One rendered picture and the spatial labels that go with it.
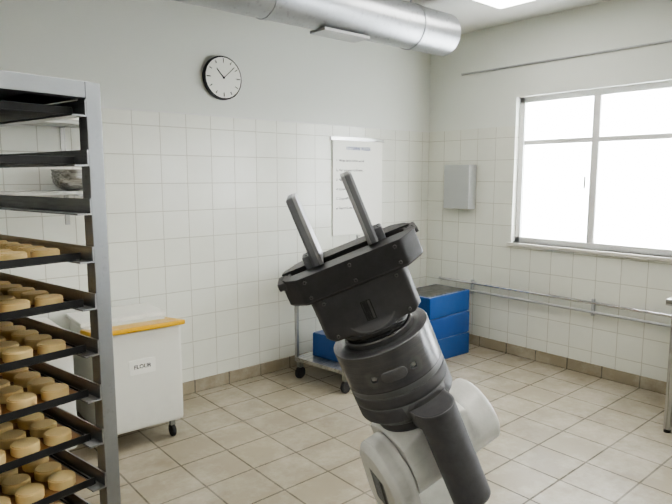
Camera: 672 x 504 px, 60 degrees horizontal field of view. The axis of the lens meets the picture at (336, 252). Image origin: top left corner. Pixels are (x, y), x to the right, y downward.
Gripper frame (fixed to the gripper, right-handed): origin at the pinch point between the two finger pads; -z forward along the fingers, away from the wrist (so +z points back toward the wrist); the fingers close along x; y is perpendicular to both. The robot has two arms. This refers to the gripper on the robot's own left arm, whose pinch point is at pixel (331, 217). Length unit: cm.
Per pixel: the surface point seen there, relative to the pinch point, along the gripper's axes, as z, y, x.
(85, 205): -8, -61, -45
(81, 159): -16, -63, -43
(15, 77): -32, -54, -43
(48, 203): -11, -70, -56
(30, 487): 36, -49, -76
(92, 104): -24, -64, -36
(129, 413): 115, -266, -173
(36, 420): 28, -61, -76
